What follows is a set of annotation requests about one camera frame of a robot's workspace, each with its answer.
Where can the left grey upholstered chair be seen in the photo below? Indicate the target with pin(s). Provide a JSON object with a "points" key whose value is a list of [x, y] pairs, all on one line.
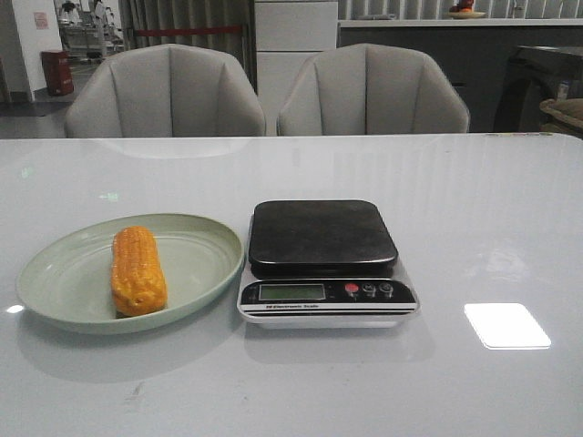
{"points": [[167, 91]]}

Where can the red trash bin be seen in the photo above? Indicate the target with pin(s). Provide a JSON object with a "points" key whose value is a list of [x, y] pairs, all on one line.
{"points": [[57, 72]]}

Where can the silver electronic kitchen scale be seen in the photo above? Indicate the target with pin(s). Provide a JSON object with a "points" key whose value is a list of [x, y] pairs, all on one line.
{"points": [[324, 263]]}

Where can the white drawer cabinet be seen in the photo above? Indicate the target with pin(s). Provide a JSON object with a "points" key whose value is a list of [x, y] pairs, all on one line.
{"points": [[286, 34]]}

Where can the tan cushion at right edge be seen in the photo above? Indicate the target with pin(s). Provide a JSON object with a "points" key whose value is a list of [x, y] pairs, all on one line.
{"points": [[564, 116]]}

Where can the grey upholstered chair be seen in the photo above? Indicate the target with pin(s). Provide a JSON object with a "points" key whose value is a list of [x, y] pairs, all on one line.
{"points": [[167, 91], [369, 89]]}

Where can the light green plate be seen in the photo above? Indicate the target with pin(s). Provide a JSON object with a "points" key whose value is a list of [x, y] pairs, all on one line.
{"points": [[67, 283]]}

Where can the dark glossy side table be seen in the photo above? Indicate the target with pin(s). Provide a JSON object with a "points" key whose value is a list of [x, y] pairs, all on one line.
{"points": [[535, 74]]}

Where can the grey counter with white top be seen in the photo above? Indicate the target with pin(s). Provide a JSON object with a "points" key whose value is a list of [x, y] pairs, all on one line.
{"points": [[472, 52]]}

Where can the right grey upholstered chair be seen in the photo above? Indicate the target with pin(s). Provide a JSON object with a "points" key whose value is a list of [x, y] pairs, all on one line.
{"points": [[369, 89]]}

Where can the orange corn cob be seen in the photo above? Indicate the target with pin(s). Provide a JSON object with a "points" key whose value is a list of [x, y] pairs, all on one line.
{"points": [[137, 281]]}

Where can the fruit bowl on counter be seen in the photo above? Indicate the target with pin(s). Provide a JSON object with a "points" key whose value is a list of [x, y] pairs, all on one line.
{"points": [[464, 9]]}

